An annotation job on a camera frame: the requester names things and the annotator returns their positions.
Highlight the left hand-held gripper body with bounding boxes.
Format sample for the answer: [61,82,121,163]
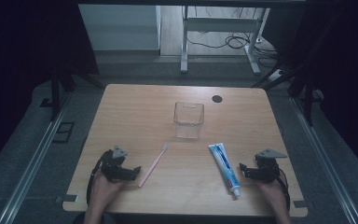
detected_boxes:
[100,145,129,183]

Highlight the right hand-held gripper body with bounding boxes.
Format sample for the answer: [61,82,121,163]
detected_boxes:
[253,147,289,184]

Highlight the pink toothbrush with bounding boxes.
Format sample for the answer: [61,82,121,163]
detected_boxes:
[137,143,170,189]

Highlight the blue white toothpaste tube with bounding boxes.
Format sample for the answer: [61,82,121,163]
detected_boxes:
[207,142,242,199]

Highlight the clear plastic cup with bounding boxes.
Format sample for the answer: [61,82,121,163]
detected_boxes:
[172,101,205,140]

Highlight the person's right hand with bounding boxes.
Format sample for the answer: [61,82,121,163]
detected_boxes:
[255,179,286,210]

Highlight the person's left hand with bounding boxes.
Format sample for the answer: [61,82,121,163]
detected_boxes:
[89,170,126,207]

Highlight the black metal stand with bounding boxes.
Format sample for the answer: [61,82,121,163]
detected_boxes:
[251,12,325,127]
[39,61,104,123]

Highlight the white power strip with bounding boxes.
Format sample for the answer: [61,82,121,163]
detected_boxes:
[268,69,284,82]

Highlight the dark curtain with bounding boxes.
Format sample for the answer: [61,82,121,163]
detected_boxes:
[262,0,358,185]
[0,0,101,176]

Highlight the white panel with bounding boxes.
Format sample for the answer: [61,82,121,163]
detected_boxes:
[77,4,162,51]

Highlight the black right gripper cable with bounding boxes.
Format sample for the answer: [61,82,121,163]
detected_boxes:
[277,167,292,213]

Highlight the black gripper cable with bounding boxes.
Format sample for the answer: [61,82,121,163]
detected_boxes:
[86,150,110,207]
[277,167,292,213]

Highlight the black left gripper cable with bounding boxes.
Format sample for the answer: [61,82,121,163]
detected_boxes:
[86,150,110,207]

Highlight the aluminium floor rail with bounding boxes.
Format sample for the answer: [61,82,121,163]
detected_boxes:
[0,92,73,224]
[290,96,358,224]

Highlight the black floor cables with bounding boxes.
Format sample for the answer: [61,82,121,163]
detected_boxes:
[186,7,282,70]

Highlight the white metal desk frame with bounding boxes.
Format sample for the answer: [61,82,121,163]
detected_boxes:
[180,5,272,77]

